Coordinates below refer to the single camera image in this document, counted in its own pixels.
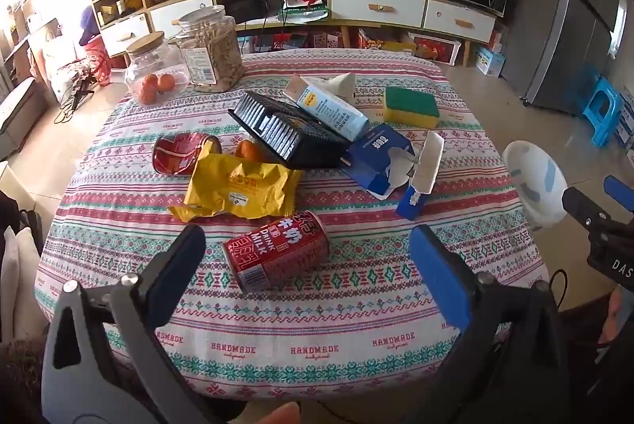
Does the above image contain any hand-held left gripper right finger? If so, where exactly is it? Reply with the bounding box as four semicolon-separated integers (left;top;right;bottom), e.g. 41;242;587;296
409;225;590;424

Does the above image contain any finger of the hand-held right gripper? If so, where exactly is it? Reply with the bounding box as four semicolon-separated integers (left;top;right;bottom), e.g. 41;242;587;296
562;186;616;233
603;175;634;223

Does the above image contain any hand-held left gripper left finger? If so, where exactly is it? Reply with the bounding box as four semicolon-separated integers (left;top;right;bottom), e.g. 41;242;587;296
41;223;219;424

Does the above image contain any yellow snack packet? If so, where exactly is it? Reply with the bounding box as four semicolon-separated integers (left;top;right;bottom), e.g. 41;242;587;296
167;151;304;225

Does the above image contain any red milk can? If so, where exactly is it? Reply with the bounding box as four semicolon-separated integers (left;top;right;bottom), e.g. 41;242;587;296
222;210;331;294

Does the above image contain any green and yellow sponge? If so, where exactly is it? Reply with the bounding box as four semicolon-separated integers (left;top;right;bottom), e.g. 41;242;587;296
383;86;441;130

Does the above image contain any person's right hand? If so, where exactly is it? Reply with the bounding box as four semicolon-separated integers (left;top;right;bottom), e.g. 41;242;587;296
600;286;627;350

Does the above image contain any person's left hand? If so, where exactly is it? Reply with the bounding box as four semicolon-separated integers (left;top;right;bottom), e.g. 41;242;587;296
232;401;302;424

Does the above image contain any stack of cartons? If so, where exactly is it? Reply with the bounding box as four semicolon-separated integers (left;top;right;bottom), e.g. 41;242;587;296
613;84;634;153

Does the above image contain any blue plastic stool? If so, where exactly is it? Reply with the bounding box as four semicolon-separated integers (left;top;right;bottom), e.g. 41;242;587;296
581;76;625;148

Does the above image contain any patterned tablecloth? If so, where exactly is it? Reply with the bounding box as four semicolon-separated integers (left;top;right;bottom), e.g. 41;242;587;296
34;48;550;401

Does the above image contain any crushed red can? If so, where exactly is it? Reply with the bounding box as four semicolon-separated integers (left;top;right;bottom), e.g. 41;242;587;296
151;132;222;178

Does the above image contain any small white blue carton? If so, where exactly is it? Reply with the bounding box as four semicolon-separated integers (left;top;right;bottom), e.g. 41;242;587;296
395;131;446;222

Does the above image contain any loose tangerine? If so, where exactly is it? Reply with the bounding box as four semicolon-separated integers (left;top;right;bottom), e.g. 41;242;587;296
234;139;269;163

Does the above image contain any dark blue tissue box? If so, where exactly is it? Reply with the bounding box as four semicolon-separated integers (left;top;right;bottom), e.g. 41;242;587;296
343;123;418;200

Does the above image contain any black plastic basket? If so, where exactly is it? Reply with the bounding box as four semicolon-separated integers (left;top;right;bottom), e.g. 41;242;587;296
227;90;353;170

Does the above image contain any white and blue cardboard box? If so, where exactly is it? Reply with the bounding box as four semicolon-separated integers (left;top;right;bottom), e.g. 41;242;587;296
474;44;507;78

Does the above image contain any grey refrigerator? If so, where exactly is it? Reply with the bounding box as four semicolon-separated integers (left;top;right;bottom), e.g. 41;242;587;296
502;0;634;117

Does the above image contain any glass jar with wooden lid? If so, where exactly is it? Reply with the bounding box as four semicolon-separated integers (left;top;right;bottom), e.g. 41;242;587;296
123;31;192;106

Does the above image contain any light blue milk carton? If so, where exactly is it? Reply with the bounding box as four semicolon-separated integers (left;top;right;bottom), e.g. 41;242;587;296
282;74;370;142

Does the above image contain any red basket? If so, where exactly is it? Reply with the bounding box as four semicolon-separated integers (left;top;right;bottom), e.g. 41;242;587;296
82;32;116;87

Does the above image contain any grey sofa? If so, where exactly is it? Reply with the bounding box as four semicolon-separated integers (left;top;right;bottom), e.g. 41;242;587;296
0;76;51;160

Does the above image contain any storage box with red picture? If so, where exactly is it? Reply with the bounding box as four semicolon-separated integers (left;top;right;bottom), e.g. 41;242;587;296
407;32;462;67

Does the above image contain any yellow cardboard box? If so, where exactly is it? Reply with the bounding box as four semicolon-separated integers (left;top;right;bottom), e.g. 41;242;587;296
355;29;418;54

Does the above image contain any white wooden tv cabinet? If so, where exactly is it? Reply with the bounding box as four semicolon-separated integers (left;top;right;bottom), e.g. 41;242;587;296
147;0;498;55

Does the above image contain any black cable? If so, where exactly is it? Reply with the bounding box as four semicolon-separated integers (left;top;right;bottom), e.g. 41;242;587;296
546;269;569;312

